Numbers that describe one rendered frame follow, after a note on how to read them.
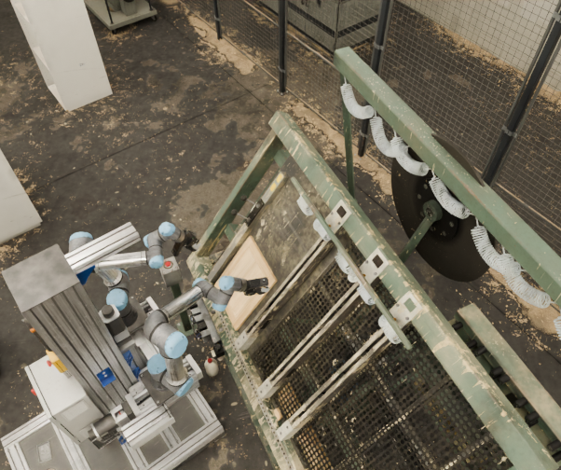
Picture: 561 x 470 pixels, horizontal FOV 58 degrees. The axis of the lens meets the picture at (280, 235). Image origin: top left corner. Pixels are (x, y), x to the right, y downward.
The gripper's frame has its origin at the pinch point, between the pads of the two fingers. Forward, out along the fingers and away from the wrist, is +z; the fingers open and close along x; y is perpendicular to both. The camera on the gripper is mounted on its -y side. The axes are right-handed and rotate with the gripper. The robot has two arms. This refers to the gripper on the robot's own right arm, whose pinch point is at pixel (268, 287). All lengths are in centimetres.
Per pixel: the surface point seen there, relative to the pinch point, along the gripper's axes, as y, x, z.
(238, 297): 37.6, -6.9, 16.7
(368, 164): 19, -166, 234
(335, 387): -30, 60, 2
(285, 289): -9.4, 3.3, 2.8
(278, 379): 10, 49, 9
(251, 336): 27.2, 20.8, 11.4
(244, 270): 27.1, -20.8, 14.1
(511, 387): -110, 74, 9
